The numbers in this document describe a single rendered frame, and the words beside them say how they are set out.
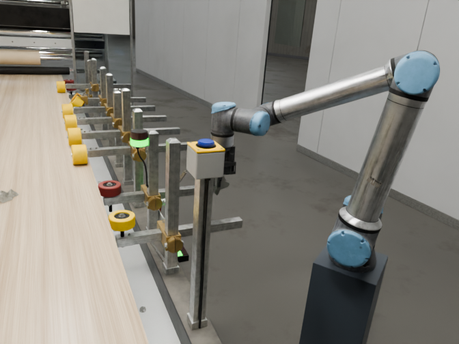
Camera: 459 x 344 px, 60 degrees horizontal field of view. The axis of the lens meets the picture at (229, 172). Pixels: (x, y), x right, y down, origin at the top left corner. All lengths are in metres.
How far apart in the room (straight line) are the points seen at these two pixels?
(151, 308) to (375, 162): 0.85
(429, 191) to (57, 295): 3.33
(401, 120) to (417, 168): 2.61
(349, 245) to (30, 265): 0.97
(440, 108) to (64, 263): 3.22
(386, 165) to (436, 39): 2.54
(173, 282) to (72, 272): 0.39
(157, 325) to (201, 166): 0.58
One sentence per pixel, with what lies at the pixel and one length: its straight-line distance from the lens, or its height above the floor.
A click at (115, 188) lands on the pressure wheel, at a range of 1.48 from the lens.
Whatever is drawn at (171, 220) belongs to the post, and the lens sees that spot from 1.27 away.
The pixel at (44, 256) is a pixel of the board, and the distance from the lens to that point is 1.14.
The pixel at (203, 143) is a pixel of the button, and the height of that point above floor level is 1.23.
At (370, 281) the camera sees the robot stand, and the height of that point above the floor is 0.60.
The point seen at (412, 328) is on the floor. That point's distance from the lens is 2.52.
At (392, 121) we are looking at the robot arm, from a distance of 1.32.
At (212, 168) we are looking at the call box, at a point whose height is 1.17.
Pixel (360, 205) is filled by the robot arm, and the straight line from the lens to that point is 1.41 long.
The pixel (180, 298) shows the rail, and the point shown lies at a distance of 1.27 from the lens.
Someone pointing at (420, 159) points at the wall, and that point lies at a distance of 3.88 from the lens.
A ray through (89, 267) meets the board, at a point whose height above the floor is 0.90.
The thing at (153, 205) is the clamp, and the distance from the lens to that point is 1.48.
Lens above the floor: 1.51
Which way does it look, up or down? 21 degrees down
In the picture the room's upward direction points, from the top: 4 degrees clockwise
